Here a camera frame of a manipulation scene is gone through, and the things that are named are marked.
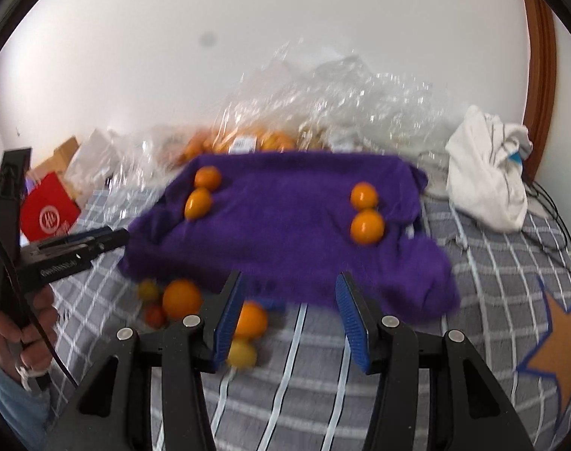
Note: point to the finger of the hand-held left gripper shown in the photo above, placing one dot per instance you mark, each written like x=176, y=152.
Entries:
x=111, y=240
x=90, y=234

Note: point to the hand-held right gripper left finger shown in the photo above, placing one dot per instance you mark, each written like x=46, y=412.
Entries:
x=229, y=314

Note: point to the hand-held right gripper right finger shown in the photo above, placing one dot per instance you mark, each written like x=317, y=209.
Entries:
x=353, y=324

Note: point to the orange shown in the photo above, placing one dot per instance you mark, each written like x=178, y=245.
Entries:
x=198, y=203
x=364, y=196
x=367, y=227
x=182, y=298
x=253, y=322
x=208, y=178

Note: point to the small yellow fruit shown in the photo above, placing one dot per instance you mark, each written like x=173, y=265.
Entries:
x=241, y=354

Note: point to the small yellow-green fruit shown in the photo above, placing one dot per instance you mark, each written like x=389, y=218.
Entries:
x=148, y=289

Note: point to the small red fruit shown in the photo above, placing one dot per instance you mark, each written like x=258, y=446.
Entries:
x=154, y=314

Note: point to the red paper bag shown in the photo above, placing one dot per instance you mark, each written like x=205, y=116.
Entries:
x=45, y=211

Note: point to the white plastic bag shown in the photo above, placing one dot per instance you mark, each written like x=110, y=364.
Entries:
x=92, y=159

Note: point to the brown cardboard box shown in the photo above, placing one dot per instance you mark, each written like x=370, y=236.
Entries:
x=59, y=155

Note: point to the purple towel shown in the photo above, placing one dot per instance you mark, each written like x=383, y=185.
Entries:
x=285, y=225

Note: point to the grey checked bed sheet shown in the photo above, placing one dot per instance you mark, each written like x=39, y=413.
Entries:
x=492, y=300

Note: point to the clear plastic bag of oranges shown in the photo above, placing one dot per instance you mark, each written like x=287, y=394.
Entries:
x=266, y=140

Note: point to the white cloth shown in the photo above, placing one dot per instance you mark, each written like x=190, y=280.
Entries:
x=482, y=183

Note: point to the crumpled clear plastic bag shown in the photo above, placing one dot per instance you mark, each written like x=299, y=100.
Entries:
x=351, y=103

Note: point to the blue tissue pack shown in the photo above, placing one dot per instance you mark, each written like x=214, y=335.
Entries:
x=515, y=159

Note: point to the brown wooden door frame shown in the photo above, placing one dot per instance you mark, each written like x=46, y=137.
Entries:
x=541, y=56

